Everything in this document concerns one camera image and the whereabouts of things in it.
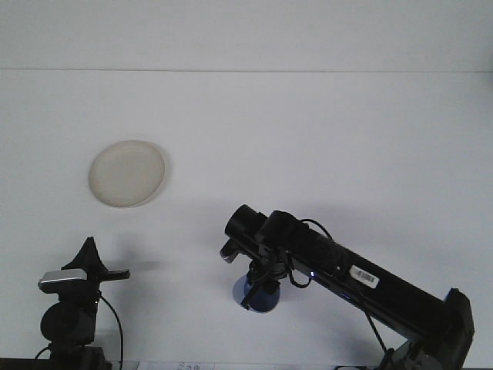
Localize pale blue cup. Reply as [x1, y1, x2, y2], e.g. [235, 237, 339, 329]
[233, 274, 282, 315]

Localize pale round plate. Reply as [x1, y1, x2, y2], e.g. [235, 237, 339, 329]
[87, 139, 169, 210]

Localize white printed paper sheet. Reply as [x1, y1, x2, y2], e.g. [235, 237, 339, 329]
[134, 360, 205, 370]

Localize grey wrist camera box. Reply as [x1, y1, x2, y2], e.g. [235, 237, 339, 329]
[37, 269, 87, 294]
[219, 237, 241, 265]

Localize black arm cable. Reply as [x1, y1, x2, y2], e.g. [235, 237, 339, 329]
[96, 292, 126, 370]
[287, 217, 391, 358]

